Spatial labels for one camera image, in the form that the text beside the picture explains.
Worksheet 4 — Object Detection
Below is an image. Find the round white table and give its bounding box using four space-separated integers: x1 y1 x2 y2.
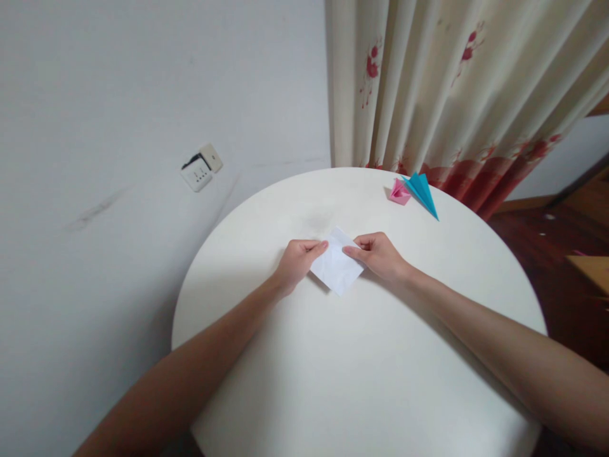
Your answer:
171 167 549 457

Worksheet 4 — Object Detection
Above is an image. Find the white paper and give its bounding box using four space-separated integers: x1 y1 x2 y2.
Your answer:
310 226 366 297

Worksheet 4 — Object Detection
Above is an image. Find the person's right hand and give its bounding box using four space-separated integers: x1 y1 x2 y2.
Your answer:
344 232 410 281

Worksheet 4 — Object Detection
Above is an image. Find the blue origami figure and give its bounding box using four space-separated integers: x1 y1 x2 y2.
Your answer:
400 171 440 222

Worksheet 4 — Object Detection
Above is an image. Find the pink origami figure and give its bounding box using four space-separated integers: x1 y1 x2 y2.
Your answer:
384 178 412 207

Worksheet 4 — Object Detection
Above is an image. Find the person's left hand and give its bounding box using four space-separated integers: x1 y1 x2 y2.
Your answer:
276 239 330 295

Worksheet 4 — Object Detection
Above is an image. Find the cream curtain with red flowers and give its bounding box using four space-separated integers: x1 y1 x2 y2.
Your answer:
324 0 609 221

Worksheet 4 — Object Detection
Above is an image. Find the white wall socket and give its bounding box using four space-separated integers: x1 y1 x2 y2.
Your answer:
180 142 225 193

